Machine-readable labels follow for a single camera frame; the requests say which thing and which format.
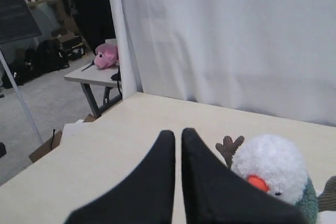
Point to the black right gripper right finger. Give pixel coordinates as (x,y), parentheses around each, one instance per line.
(214,194)

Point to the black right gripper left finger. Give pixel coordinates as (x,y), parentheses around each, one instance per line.
(146,195)

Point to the green fuzzy scarf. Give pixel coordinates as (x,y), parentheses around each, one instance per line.
(308,204)

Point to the cardboard box by table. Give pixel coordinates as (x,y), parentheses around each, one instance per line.
(69,130)

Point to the grey side table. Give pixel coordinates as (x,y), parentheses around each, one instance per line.
(87,76)

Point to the pink plush toy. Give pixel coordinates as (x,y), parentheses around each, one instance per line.
(107,55)

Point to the white curtain backdrop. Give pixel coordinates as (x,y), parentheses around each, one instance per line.
(275,57)

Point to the black bags on floor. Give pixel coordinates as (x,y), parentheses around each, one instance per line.
(49,56)

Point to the white metal pole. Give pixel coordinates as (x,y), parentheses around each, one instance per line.
(21,100)

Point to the dark standing figure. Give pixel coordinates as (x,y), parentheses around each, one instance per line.
(93,18)

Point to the dark board panel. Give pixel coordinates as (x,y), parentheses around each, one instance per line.
(17,21)

